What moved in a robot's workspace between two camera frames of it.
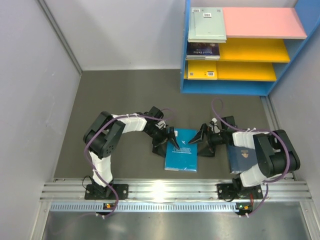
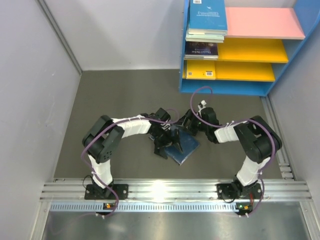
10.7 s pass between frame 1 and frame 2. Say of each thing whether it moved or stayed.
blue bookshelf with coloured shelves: stayed
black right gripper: moved
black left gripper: stayed
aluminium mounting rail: stayed
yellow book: stayed
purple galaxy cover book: stayed
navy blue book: moved
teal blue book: moved
